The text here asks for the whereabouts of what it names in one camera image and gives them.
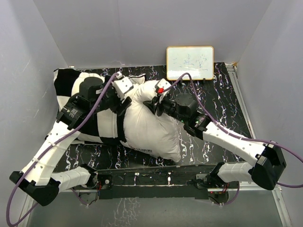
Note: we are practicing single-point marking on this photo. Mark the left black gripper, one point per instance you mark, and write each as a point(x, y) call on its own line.
point(120, 106)

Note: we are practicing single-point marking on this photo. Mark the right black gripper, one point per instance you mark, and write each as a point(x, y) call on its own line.
point(155, 105)

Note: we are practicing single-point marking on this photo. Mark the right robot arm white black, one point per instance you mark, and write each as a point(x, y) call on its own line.
point(262, 164)

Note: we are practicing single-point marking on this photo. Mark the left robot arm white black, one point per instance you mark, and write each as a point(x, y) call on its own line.
point(38, 179)

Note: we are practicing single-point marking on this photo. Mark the white pillow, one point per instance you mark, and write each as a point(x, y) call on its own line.
point(154, 135)

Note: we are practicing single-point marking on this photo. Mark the black white checkered pillowcase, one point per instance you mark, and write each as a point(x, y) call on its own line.
point(80, 97)

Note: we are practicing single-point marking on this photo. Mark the aluminium frame rail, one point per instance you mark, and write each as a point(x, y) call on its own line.
point(167, 181)

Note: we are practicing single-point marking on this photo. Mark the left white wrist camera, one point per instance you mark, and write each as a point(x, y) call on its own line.
point(122, 85)

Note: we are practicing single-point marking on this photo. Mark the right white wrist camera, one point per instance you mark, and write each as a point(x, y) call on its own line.
point(162, 88)

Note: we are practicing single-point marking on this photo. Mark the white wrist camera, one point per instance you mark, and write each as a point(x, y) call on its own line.
point(162, 88)
point(122, 85)

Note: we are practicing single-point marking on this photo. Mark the small whiteboard with wooden frame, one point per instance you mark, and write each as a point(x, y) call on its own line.
point(198, 61)

